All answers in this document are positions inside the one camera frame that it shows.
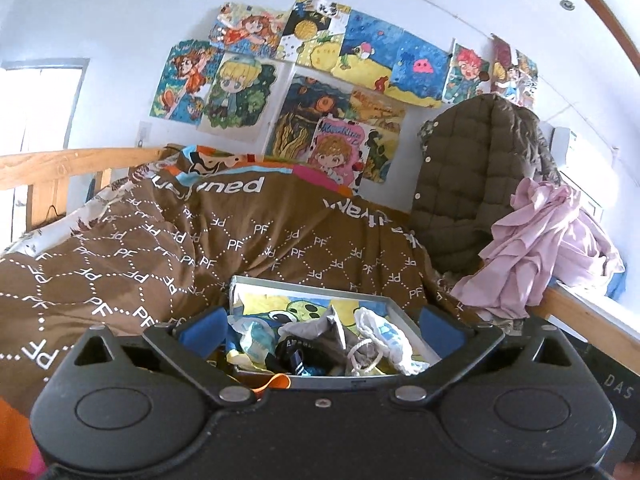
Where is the grey fabric sock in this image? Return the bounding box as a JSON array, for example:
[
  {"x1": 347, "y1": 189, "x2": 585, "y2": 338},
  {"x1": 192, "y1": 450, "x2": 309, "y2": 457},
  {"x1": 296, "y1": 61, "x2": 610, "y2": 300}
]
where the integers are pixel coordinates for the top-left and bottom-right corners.
[{"x1": 278, "y1": 303, "x2": 386, "y2": 376}]

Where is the light blue patterned sock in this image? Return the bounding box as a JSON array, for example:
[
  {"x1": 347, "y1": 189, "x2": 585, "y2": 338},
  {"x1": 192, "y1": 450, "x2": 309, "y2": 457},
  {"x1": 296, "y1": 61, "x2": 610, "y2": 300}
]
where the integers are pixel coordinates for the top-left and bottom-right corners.
[{"x1": 228, "y1": 315, "x2": 278, "y2": 365}]

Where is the white blue patterned cloth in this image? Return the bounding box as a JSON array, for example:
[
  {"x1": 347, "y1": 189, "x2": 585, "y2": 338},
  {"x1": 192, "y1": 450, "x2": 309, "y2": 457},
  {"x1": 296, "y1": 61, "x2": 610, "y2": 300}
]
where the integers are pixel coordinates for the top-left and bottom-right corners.
[{"x1": 354, "y1": 309, "x2": 430, "y2": 376}]

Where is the orange cup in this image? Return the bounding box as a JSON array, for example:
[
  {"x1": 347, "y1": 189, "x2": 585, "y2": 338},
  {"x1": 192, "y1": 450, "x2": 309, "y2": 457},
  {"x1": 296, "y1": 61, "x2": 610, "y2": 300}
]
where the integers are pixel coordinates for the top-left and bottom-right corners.
[{"x1": 250, "y1": 373, "x2": 292, "y2": 399}]

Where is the black fabric item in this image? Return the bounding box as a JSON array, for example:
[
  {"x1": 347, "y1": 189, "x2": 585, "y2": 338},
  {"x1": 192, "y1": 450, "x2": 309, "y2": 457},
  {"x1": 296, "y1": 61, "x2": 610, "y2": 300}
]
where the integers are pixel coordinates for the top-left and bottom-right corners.
[{"x1": 265, "y1": 336, "x2": 333, "y2": 376}]

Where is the brown PF patterned duvet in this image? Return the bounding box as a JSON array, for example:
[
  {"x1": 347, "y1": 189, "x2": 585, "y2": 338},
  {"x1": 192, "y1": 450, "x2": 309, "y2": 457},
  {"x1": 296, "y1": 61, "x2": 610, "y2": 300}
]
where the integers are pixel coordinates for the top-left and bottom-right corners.
[{"x1": 1, "y1": 155, "x2": 465, "y2": 414}]

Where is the grey storage box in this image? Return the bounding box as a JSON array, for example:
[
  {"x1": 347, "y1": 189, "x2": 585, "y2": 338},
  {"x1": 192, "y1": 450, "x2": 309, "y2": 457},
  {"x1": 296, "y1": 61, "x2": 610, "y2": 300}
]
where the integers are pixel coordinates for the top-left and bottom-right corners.
[{"x1": 226, "y1": 276, "x2": 440, "y2": 389}]

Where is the pink cloth garment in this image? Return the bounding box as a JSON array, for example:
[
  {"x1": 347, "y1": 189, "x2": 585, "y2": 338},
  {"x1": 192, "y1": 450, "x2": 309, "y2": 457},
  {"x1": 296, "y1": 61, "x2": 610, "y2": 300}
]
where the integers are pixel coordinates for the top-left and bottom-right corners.
[{"x1": 451, "y1": 178, "x2": 625, "y2": 320}]

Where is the olive quilted jacket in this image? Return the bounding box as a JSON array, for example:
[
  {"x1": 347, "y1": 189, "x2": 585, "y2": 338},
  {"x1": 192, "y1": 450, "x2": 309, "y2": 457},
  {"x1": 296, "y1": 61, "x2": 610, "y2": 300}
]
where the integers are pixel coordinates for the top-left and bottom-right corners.
[{"x1": 410, "y1": 93, "x2": 561, "y2": 275}]

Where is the pink anime magazine poster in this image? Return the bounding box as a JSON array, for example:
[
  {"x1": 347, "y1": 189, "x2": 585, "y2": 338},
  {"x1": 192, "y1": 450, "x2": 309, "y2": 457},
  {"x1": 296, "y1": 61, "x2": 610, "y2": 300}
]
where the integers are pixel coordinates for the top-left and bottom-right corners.
[{"x1": 306, "y1": 116, "x2": 375, "y2": 191}]

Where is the blond boy green painting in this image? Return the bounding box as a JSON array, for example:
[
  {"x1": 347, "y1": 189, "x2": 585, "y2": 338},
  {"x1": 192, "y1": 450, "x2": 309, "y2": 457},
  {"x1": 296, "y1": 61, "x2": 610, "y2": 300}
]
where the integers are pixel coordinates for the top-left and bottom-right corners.
[{"x1": 198, "y1": 52, "x2": 292, "y2": 143}]

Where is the orange girl blue painting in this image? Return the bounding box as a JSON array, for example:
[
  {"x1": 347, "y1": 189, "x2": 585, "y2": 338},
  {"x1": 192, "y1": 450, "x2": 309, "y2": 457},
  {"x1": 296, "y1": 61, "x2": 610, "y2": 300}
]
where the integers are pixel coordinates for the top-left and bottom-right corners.
[{"x1": 150, "y1": 39, "x2": 224, "y2": 126}]

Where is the dark seaweed fish painting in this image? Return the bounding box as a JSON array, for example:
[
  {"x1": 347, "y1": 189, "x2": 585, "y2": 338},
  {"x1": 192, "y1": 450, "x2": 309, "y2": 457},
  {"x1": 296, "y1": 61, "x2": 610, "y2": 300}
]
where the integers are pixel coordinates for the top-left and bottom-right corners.
[{"x1": 266, "y1": 75, "x2": 406, "y2": 188}]

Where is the red-haired face painting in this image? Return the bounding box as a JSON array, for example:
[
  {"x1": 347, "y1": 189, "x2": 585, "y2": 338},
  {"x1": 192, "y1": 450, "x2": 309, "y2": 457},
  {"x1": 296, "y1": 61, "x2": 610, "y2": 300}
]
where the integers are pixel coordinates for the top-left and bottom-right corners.
[{"x1": 442, "y1": 41, "x2": 490, "y2": 104}]

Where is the top right anime poster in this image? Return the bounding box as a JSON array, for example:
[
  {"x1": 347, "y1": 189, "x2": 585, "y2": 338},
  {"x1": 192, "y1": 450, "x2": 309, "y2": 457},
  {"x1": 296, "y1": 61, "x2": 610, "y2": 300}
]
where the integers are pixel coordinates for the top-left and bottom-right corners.
[{"x1": 491, "y1": 35, "x2": 538, "y2": 110}]

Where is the blue sea jellyfish painting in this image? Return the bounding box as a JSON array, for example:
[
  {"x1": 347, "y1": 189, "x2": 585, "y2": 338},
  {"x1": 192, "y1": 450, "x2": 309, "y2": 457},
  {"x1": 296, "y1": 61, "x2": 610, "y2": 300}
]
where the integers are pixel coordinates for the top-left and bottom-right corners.
[{"x1": 331, "y1": 10, "x2": 450, "y2": 108}]

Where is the red-haired girl painting upper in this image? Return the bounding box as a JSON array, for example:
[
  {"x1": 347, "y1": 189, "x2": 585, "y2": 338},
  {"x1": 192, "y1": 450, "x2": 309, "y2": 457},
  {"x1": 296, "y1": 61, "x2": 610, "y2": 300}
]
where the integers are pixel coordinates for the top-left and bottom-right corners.
[{"x1": 208, "y1": 2, "x2": 290, "y2": 58}]

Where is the yellow moon night painting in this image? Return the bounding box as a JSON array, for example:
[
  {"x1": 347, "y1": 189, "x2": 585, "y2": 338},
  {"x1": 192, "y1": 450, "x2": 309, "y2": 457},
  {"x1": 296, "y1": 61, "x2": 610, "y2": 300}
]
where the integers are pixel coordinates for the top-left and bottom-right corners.
[{"x1": 276, "y1": 0, "x2": 352, "y2": 72}]

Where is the wooden bed frame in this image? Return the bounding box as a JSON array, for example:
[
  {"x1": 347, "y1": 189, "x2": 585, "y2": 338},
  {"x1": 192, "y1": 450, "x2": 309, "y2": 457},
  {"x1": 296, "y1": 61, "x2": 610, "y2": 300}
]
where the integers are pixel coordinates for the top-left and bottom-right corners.
[{"x1": 1, "y1": 148, "x2": 165, "y2": 231}]

